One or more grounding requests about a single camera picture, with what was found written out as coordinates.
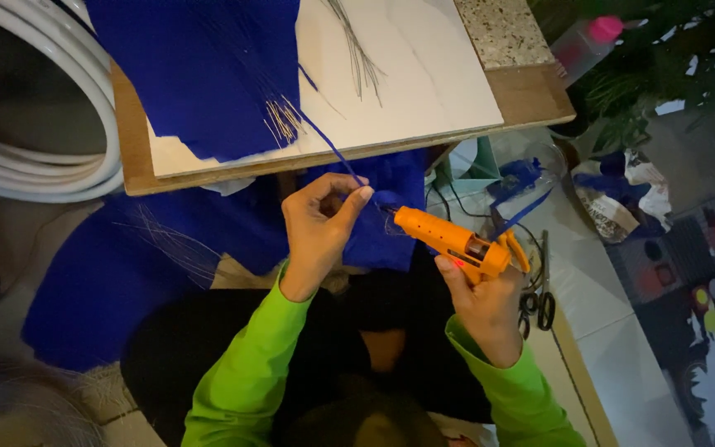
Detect person's left hand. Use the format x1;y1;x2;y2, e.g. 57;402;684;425
281;173;374;303

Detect person's right hand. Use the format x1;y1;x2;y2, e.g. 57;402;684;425
434;253;526;369

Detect orange hot glue gun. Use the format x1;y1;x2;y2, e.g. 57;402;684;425
393;205;531;286

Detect thin blue paper strip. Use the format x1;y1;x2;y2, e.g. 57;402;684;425
297;62;372;189

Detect black scissors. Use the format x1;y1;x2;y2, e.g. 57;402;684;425
517;230;557;340

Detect short blue paper strip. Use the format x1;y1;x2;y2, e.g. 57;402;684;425
493;188;552;241

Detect person's black trousers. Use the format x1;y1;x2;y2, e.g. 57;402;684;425
120;245;495;447

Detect clear container with blue scraps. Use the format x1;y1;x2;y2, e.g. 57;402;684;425
487;142;568;219

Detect teal box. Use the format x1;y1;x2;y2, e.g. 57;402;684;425
448;137;502;201

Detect paper bag with scraps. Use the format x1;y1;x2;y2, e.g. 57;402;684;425
571;148;675;244

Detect large blue crepe paper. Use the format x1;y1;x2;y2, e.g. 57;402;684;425
21;149;428;375

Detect blue crepe paper sheet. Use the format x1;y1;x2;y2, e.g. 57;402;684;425
84;0;304;163

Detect white tile board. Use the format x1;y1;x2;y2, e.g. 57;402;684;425
146;0;505;181

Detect patterned floor mat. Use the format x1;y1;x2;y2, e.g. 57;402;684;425
606;185;715;447

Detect wooden board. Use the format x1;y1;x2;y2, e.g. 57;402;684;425
110;59;577;197

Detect speckled granite tile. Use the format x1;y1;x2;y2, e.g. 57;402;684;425
454;0;557;71

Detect clear bottle with pink cap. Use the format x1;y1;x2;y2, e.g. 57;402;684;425
550;15;626;88

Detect green potted plant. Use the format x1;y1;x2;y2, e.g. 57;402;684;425
528;0;715;153

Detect black power cable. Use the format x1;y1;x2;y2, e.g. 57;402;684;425
425;177;546;274

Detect bundle of gold wires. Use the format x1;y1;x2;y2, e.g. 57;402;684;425
263;94;307;149

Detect loose thin silver wires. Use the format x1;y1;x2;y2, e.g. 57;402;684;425
112;204;223;289

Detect bundle of grey wires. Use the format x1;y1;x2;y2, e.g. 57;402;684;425
323;0;388;108

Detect coiled white hose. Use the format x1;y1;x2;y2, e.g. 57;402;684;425
0;0;125;204

